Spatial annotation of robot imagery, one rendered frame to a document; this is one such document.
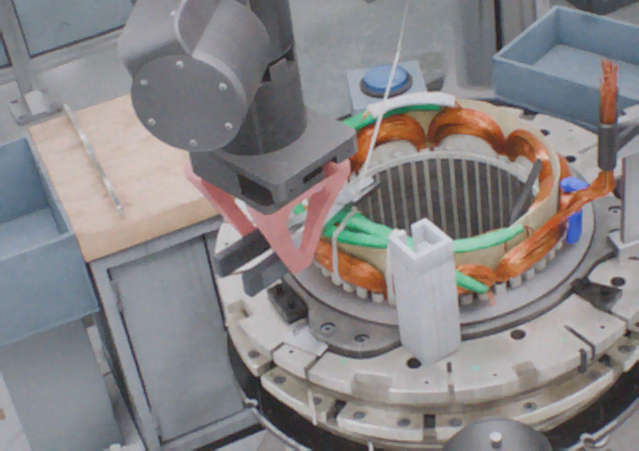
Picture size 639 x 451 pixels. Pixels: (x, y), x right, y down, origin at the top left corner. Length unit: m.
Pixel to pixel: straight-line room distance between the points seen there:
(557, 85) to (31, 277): 0.47
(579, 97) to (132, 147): 0.39
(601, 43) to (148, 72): 0.67
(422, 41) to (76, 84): 0.92
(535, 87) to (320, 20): 2.34
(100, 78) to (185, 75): 2.79
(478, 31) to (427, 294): 0.61
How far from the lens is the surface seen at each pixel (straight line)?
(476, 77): 1.36
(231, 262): 0.78
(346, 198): 0.81
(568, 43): 1.23
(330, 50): 3.30
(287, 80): 0.69
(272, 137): 0.70
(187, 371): 1.14
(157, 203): 1.02
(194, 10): 0.61
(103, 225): 1.02
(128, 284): 1.06
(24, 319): 1.05
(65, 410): 1.16
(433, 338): 0.78
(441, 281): 0.76
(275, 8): 0.67
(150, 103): 0.62
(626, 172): 0.82
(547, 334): 0.81
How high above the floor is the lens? 1.66
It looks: 37 degrees down
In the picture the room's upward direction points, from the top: 9 degrees counter-clockwise
